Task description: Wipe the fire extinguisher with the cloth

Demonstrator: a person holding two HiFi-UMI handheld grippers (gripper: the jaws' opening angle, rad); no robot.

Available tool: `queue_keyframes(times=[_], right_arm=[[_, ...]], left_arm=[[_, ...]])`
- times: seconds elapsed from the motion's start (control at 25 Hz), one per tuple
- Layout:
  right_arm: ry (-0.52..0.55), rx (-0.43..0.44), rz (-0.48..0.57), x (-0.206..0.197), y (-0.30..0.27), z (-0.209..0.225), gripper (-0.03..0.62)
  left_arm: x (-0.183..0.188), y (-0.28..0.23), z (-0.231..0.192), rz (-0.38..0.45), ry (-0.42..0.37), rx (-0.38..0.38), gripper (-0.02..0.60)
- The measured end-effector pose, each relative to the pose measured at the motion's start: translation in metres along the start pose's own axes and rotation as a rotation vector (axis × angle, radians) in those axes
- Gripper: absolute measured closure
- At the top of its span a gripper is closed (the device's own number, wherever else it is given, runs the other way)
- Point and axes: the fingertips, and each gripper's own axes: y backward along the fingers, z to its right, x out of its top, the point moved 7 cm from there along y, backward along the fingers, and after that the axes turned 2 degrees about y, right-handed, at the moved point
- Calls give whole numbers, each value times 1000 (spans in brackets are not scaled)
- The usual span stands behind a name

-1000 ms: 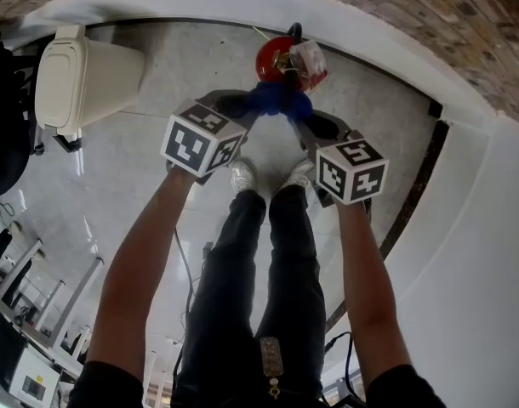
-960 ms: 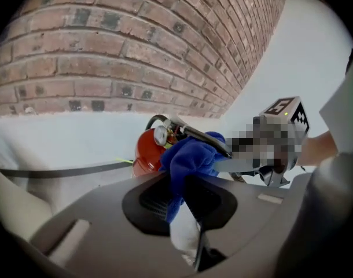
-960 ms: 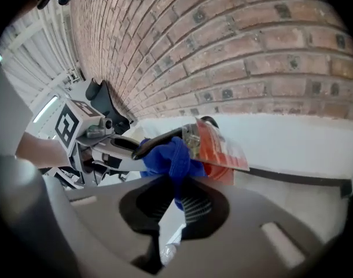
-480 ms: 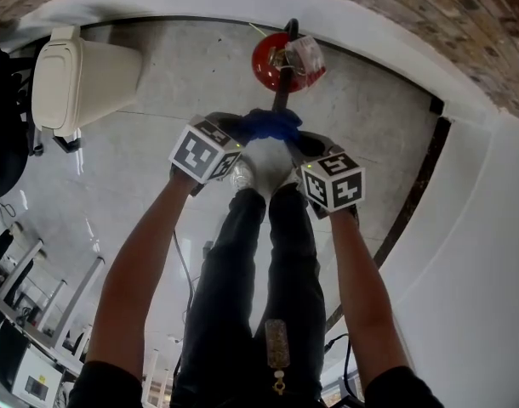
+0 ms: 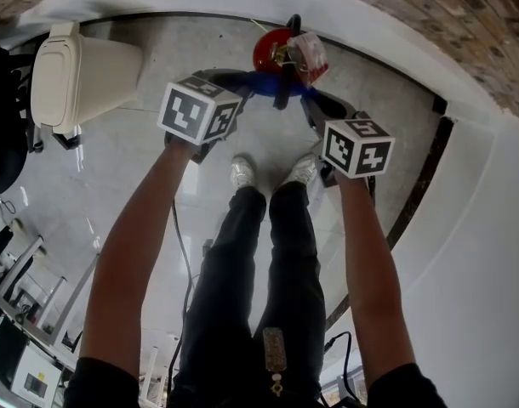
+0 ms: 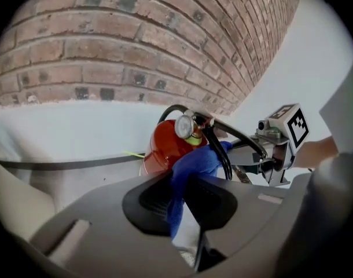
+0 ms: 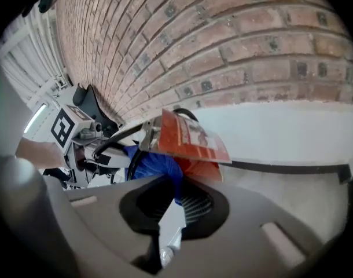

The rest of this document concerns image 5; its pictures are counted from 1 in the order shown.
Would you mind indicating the red tag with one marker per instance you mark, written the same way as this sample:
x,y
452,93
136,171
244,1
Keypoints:
x,y
312,53

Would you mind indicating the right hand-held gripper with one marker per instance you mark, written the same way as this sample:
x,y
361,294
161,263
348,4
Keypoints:
x,y
357,149

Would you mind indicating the black baseboard strip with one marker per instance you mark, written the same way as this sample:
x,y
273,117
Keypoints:
x,y
425,177

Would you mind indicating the person's right forearm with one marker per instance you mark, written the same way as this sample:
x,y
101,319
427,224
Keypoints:
x,y
370,270

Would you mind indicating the black office chair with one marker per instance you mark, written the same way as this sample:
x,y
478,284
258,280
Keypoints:
x,y
4,143

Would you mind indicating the person's left white sneaker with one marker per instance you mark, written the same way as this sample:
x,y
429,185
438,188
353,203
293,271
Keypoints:
x,y
242,172

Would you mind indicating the person's black trousers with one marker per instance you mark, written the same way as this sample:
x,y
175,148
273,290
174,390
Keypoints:
x,y
225,291

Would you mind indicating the cream trash bin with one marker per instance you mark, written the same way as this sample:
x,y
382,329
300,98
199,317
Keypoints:
x,y
93,75

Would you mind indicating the white desk with metal legs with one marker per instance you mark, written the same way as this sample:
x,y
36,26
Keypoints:
x,y
38,296

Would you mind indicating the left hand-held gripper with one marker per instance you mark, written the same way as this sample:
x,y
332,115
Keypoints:
x,y
183,109

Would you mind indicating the person's black shirt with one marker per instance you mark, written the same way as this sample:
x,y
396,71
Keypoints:
x,y
102,385

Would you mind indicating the red fire extinguisher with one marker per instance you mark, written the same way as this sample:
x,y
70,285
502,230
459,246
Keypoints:
x,y
266,51

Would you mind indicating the blue cloth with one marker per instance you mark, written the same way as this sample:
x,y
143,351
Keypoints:
x,y
264,85

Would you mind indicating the person's left forearm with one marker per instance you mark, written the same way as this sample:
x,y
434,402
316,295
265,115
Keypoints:
x,y
132,262

